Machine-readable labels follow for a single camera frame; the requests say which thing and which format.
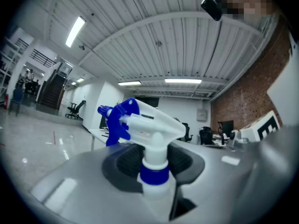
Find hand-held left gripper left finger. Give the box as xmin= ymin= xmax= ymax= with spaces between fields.
xmin=30 ymin=143 xmax=155 ymax=224

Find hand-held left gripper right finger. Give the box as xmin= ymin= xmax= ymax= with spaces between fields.
xmin=167 ymin=124 xmax=299 ymax=224

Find dark staircase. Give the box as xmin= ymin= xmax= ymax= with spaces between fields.
xmin=37 ymin=73 xmax=66 ymax=111

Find black office chair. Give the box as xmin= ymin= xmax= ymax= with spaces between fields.
xmin=199 ymin=126 xmax=214 ymax=146
xmin=181 ymin=122 xmax=194 ymax=142
xmin=65 ymin=100 xmax=86 ymax=120

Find black computer monitor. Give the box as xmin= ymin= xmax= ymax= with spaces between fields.
xmin=221 ymin=120 xmax=234 ymax=137

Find clear plastic bottle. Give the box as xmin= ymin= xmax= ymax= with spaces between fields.
xmin=97 ymin=98 xmax=187 ymax=222

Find black head-worn camera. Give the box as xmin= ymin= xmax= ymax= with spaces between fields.
xmin=200 ymin=0 xmax=223 ymax=21

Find black stair railing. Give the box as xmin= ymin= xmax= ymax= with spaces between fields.
xmin=29 ymin=49 xmax=57 ymax=68

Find person's face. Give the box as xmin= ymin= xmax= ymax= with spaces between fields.
xmin=221 ymin=0 xmax=275 ymax=17

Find long ceiling light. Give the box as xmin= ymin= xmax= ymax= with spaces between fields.
xmin=65 ymin=16 xmax=86 ymax=48
xmin=117 ymin=80 xmax=142 ymax=86
xmin=164 ymin=78 xmax=202 ymax=84

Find blue chair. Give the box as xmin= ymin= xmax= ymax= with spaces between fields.
xmin=8 ymin=87 xmax=24 ymax=117

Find grey electrical box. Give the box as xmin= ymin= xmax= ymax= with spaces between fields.
xmin=196 ymin=108 xmax=208 ymax=122

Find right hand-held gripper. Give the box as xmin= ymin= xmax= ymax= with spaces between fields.
xmin=230 ymin=110 xmax=281 ymax=149

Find white office desk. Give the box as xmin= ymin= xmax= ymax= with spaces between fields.
xmin=88 ymin=128 xmax=110 ymax=152

